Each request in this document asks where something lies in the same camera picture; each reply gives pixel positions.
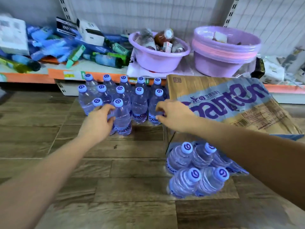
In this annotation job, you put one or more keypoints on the person's right hand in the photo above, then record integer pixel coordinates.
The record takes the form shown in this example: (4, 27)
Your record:
(178, 116)

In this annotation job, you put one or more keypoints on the person's left hand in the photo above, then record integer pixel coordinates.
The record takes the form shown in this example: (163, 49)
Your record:
(97, 126)

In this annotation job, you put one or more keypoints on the pile of water bottles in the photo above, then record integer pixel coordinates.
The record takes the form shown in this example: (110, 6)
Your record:
(183, 183)

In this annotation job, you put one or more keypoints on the person's right forearm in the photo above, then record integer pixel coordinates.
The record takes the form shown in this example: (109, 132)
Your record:
(257, 157)

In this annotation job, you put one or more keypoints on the person's left forearm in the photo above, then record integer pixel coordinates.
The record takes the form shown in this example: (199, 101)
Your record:
(43, 178)

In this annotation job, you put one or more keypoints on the brown carton purple print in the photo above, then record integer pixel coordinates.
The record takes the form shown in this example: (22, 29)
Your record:
(190, 85)

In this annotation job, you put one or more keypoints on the price label green arrow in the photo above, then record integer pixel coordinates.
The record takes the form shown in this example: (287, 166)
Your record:
(73, 75)
(2, 77)

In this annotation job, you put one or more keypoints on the small white yellow price label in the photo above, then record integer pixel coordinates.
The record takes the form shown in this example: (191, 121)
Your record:
(133, 81)

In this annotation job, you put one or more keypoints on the small purple plastic basin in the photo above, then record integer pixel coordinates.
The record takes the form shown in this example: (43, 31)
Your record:
(157, 63)

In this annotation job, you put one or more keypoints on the large purple plastic basin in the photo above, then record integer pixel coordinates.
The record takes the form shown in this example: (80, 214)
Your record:
(247, 41)
(214, 67)

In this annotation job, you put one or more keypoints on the dark bottle blue label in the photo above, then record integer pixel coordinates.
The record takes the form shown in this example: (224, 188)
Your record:
(104, 60)

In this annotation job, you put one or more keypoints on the silver patterned can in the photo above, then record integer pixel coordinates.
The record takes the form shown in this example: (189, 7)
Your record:
(178, 46)

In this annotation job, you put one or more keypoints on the small white red box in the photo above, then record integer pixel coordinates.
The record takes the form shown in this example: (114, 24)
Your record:
(167, 47)

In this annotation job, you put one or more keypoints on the dark bottle green label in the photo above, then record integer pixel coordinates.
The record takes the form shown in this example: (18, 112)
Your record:
(119, 58)

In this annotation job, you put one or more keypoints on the pink plastic basin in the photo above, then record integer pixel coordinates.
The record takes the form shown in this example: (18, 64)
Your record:
(219, 54)

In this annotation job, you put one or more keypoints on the green white slim box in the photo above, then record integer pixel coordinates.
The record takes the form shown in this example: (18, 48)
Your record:
(76, 54)

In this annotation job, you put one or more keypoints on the dark bottle mint label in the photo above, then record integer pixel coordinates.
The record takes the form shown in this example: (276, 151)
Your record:
(119, 48)

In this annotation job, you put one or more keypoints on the brown drink bottle white cap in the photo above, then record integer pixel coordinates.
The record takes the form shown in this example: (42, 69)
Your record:
(163, 36)

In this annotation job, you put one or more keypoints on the orange flat packet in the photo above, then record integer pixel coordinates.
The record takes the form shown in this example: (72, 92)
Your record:
(47, 60)

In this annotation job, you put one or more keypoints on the white paper packet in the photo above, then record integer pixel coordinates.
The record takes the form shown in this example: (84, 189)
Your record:
(219, 36)

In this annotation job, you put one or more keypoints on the pile of blue tubes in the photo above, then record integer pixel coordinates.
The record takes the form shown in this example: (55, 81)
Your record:
(52, 47)

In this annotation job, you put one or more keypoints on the blue bottle dark cap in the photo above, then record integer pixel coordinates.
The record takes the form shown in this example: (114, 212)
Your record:
(23, 60)

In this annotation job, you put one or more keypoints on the black white packet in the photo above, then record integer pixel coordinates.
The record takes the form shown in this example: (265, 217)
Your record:
(271, 71)

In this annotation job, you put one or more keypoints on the yellow green bottle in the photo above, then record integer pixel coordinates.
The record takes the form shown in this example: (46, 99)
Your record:
(12, 65)

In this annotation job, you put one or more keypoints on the white orange-edged store shelf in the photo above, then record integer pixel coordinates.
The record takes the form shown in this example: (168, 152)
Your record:
(155, 11)

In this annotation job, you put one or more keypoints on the white printed carton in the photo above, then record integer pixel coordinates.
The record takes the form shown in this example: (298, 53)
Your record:
(13, 35)

